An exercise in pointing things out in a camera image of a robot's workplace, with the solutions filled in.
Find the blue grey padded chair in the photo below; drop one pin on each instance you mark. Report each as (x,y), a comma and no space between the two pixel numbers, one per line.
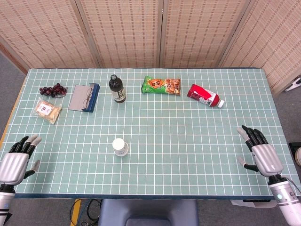
(148,212)

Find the green orange snack bag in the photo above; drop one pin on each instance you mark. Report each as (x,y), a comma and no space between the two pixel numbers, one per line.
(160,86)

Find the red juice bottle white cap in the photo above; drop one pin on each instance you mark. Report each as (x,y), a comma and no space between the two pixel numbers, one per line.
(202,94)

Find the blue grey glasses case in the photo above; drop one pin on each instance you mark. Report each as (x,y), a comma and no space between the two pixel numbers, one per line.
(76,99)

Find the thin metal frame eyeglasses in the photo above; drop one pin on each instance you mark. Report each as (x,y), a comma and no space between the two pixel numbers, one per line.
(88,97)

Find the white screen foot bracket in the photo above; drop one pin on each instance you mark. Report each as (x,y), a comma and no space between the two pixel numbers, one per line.
(294,85)

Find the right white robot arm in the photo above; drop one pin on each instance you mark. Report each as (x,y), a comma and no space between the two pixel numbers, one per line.
(287,202)

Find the green grid tablecloth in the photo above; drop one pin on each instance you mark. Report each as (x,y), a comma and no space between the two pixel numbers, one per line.
(164,141)

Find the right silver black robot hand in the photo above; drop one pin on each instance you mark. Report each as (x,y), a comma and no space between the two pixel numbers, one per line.
(268,157)

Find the dark red grape bunch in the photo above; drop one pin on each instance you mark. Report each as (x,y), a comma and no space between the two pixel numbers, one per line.
(53,90)

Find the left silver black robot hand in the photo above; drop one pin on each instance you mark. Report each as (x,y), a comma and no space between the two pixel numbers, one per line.
(13,164)

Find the dark sauce bottle black cap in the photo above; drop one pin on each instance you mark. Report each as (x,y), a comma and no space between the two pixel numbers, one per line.
(116,88)

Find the woven bamboo folding screen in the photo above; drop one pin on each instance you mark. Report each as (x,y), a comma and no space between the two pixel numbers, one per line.
(127,30)

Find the clear wrapped pastry packet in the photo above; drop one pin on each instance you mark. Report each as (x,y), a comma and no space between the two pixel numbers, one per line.
(47,110)

